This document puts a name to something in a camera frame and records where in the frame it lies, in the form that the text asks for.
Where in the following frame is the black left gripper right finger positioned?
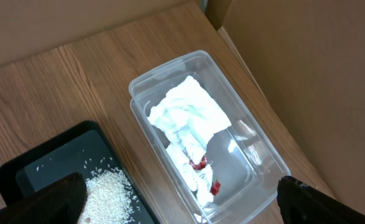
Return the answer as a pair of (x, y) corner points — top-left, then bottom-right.
(277, 175), (365, 224)

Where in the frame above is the black plastic tray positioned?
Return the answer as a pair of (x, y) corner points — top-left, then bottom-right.
(0, 120), (161, 224)

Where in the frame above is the red snack wrapper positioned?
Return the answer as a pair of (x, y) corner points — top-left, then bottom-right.
(189, 156), (221, 196)

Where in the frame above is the white napkin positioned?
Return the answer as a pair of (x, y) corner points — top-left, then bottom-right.
(147, 76), (231, 207)

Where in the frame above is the pile of white rice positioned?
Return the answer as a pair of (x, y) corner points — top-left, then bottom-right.
(35, 157), (142, 224)

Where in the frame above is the clear plastic bin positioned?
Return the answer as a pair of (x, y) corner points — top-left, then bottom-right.
(129, 50), (290, 223)

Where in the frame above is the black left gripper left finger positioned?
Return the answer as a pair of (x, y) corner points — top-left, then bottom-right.
(0, 172), (87, 224)

